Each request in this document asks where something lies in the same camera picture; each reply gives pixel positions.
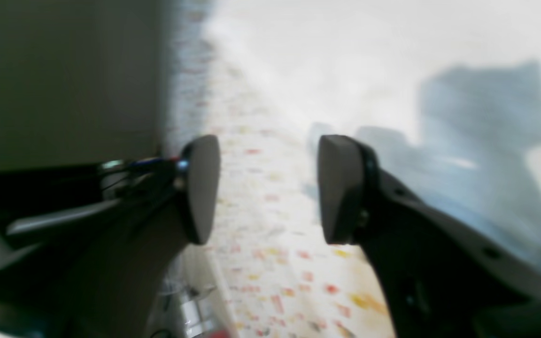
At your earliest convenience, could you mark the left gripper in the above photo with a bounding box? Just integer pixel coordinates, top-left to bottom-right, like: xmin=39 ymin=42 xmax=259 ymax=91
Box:
xmin=0 ymin=160 xmax=191 ymax=338

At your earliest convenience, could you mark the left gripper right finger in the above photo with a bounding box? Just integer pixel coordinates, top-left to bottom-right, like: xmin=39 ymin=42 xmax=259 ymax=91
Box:
xmin=317 ymin=135 xmax=379 ymax=245

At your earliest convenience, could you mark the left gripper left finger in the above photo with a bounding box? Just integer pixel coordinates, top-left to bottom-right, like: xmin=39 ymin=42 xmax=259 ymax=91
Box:
xmin=177 ymin=135 xmax=221 ymax=246

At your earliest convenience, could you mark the white printed T-shirt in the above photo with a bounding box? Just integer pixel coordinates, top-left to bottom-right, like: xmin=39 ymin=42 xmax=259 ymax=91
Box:
xmin=206 ymin=0 xmax=541 ymax=271

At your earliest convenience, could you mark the terrazzo pattern tablecloth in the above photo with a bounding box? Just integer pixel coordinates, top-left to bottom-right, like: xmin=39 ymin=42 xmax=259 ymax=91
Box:
xmin=165 ymin=0 xmax=395 ymax=338

